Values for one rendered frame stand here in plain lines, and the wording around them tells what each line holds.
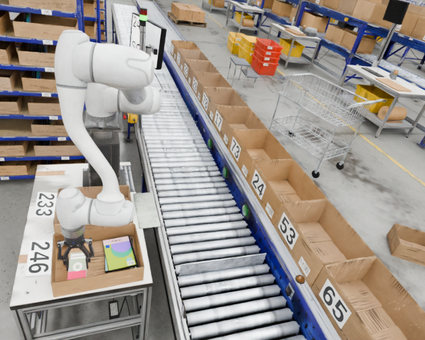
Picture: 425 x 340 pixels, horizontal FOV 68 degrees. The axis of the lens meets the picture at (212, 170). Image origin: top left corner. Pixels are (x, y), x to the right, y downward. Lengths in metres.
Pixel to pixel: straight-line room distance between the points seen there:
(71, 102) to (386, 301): 1.52
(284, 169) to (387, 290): 0.91
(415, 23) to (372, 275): 6.00
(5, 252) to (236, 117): 2.05
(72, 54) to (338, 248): 1.52
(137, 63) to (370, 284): 1.39
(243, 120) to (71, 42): 1.83
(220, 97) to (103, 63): 2.00
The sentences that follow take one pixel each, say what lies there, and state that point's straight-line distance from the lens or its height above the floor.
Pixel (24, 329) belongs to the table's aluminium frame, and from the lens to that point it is 1.77.
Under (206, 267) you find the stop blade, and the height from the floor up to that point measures 0.76.
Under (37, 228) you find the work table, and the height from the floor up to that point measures 0.75.
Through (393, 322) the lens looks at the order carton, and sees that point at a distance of 1.70.
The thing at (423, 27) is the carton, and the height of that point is 1.58.
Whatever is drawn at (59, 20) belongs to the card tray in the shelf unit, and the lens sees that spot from 3.01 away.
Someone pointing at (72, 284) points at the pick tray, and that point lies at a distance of 1.53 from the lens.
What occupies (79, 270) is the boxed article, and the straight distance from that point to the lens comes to 1.59.
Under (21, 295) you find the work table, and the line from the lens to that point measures 1.64.
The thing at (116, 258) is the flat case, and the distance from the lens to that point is 1.62.
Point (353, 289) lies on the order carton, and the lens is 1.70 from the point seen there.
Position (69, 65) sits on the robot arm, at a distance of 1.18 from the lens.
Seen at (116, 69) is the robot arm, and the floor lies 1.69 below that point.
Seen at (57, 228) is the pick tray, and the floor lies 0.82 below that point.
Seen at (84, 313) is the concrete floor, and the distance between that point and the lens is 2.41.
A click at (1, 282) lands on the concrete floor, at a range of 2.68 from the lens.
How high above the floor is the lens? 2.05
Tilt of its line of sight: 34 degrees down
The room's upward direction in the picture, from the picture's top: 11 degrees clockwise
